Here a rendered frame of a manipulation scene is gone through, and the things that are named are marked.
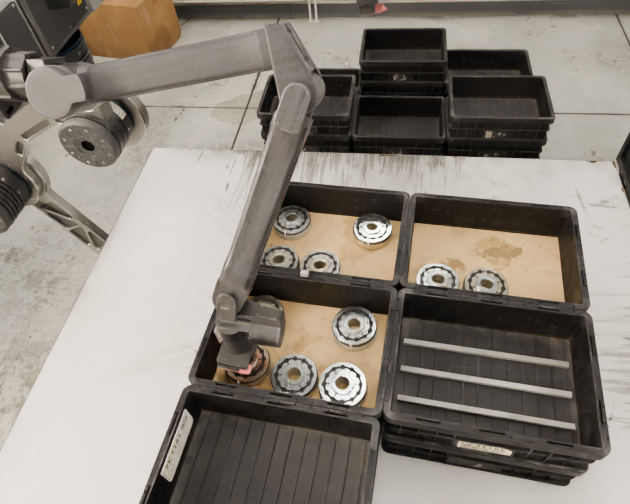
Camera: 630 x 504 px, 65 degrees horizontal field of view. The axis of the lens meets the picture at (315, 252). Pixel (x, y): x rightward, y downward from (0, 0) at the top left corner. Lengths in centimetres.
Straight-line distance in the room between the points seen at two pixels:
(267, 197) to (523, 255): 77
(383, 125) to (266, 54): 170
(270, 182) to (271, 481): 59
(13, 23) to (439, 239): 103
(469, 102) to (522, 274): 123
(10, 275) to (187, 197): 135
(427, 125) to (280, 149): 170
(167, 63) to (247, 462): 76
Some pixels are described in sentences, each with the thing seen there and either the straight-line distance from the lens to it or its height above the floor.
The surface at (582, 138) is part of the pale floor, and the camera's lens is 315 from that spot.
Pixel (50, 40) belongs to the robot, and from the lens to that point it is 115.
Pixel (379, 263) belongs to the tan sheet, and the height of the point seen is 83.
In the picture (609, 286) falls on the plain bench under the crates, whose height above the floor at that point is 70.
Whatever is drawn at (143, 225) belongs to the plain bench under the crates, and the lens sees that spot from 171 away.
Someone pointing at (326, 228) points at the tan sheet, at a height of 83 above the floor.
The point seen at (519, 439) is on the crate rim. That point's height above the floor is 93.
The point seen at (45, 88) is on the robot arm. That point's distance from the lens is 89.
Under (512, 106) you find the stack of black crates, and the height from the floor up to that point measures 49.
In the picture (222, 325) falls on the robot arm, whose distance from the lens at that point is 95.
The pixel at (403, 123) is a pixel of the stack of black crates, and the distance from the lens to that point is 244.
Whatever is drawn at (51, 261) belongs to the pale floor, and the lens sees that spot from 281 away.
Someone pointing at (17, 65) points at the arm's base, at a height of 148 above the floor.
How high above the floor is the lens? 187
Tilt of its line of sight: 52 degrees down
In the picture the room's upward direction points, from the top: 7 degrees counter-clockwise
